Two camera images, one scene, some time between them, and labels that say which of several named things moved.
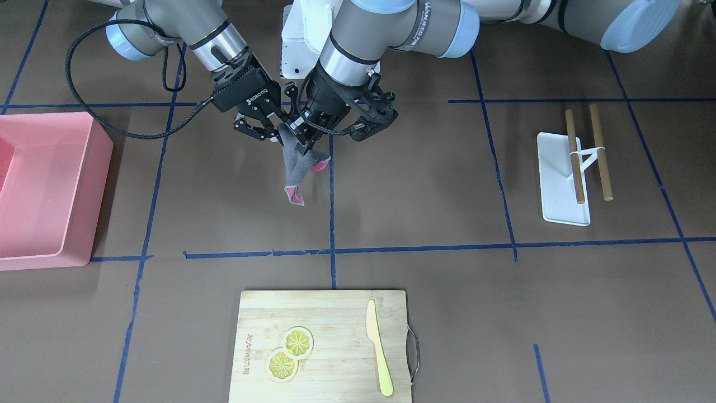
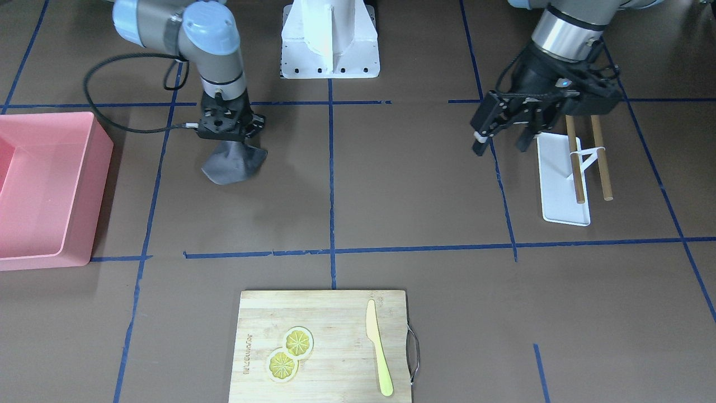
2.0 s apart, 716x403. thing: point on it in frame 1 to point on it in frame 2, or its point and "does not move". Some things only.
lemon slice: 281,368 does not move
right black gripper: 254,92 to 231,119
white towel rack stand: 562,165 does not move
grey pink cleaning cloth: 297,164 to 233,161
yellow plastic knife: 373,334 does not move
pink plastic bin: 53,170 does not move
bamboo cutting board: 342,367 does not move
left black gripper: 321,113 to 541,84
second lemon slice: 298,342 does not move
